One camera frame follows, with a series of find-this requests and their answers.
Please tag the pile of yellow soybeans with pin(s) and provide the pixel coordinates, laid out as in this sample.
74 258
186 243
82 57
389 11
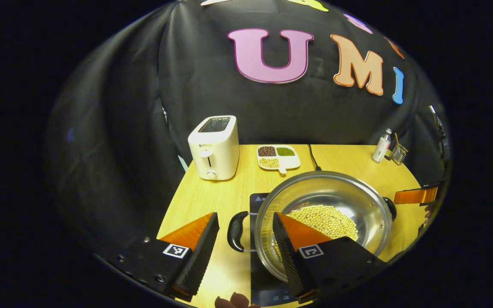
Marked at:
328 220

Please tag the white divided dish of beans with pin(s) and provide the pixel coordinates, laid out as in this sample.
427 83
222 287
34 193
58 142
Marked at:
278 156

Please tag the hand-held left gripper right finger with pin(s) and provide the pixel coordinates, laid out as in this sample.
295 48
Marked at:
291 267

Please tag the wooden stick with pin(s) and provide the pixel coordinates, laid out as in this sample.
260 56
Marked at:
396 139

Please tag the small glass jar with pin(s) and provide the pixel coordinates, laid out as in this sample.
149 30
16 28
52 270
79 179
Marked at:
399 155

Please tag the black induction cooktop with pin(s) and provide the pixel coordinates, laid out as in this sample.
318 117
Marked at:
263 286

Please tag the small white plastic bottle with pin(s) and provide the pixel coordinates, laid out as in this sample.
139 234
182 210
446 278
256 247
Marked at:
381 147

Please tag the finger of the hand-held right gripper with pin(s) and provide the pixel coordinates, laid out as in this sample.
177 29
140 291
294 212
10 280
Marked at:
415 196

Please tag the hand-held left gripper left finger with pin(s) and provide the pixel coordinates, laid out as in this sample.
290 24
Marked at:
199 261

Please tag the white toaster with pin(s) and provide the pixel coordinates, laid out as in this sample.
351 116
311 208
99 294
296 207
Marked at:
214 149

